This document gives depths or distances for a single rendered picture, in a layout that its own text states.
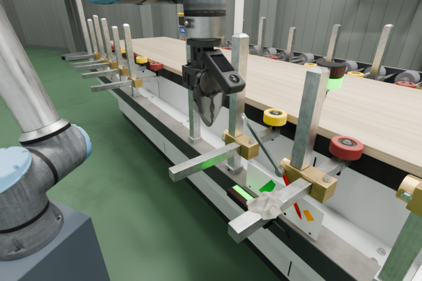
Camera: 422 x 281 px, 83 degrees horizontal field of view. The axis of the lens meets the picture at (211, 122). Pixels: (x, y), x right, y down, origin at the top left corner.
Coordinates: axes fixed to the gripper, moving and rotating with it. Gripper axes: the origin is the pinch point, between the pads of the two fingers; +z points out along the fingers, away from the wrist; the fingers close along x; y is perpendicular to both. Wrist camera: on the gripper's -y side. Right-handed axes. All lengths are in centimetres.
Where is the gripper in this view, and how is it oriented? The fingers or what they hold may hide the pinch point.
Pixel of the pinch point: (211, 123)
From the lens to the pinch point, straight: 59.9
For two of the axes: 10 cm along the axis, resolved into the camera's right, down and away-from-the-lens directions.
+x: -8.0, 2.6, -5.3
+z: 0.0, 9.0, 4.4
